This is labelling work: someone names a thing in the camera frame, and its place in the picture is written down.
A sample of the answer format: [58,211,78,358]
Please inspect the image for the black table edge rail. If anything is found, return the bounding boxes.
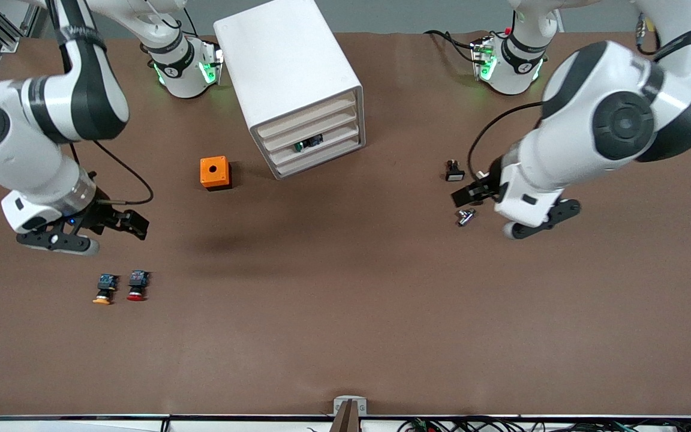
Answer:
[0,413,691,421]

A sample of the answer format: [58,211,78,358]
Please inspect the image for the grey metal table bracket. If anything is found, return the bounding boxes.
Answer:
[333,396,368,416]

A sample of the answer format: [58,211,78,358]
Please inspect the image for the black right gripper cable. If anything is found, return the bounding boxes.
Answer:
[70,139,154,206]

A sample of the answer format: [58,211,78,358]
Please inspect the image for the brown wedge-shaped mount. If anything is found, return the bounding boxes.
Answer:
[329,400,362,432]

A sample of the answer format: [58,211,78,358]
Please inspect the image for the yellow push button switch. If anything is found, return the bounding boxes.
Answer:
[92,274,119,305]

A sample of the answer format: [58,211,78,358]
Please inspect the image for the table cover sheet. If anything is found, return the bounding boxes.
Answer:
[0,30,691,418]

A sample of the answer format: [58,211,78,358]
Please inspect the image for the orange box with hole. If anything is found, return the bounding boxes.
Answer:
[200,156,232,191]

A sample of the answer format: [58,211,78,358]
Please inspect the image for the tangled cable bundle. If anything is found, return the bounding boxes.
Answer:
[396,417,691,432]

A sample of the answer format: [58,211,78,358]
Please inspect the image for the red push button switch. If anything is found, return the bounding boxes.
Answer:
[127,270,151,302]

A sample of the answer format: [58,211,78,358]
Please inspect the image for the black arm base cable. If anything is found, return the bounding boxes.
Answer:
[423,30,484,64]

